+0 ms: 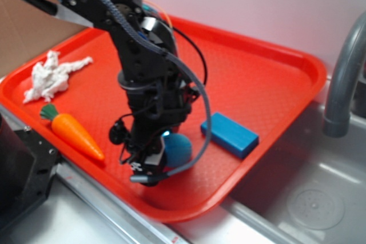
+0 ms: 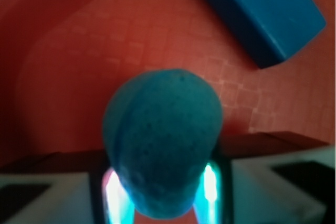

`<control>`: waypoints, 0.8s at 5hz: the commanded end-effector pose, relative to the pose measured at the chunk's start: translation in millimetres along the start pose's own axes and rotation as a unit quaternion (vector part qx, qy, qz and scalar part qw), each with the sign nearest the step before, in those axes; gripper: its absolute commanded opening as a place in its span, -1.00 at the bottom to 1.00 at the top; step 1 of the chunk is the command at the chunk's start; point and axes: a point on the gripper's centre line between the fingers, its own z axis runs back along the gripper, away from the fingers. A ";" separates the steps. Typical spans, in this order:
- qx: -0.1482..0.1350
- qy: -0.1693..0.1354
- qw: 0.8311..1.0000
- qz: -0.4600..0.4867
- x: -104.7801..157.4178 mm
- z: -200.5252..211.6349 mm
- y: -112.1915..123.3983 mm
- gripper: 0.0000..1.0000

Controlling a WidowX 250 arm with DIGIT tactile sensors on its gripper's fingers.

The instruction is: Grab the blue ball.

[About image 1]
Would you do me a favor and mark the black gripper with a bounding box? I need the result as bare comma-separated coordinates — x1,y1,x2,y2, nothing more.
109,80,199,186

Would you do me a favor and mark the blue ball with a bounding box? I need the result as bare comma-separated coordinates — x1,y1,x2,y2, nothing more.
163,133,192,168

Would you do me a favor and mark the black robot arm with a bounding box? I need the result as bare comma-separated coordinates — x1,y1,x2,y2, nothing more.
22,0,207,186

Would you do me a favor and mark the blue rectangular block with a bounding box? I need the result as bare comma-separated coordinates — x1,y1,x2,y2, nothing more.
211,113,259,159

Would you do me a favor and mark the orange toy carrot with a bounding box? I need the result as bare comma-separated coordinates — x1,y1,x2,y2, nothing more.
40,103,105,161

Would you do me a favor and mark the red plastic tray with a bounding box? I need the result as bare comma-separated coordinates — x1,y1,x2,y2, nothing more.
1,17,327,223

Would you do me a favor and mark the crumpled white paper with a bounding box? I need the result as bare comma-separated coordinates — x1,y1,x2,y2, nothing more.
23,50,93,104

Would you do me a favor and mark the round sink drain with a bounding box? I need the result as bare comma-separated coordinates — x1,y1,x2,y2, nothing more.
287,188,345,230

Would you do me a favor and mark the grey faucet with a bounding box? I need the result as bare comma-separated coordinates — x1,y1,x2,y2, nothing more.
323,13,365,138

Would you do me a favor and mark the brown cardboard box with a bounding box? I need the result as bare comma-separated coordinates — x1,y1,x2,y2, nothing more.
1,0,84,77

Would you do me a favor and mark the grey braided cable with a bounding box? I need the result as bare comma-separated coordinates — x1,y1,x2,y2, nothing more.
71,0,213,184

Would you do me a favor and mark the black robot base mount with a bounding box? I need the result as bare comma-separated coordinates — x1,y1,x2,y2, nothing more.
1,117,59,233

